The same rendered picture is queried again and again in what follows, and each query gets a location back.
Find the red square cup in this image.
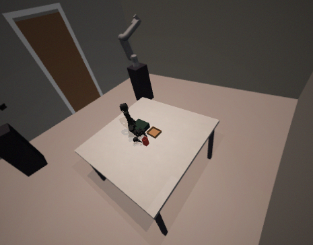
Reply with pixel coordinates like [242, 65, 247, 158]
[141, 136, 149, 146]

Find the brown shallow tray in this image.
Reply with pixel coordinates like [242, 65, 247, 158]
[147, 126, 162, 138]

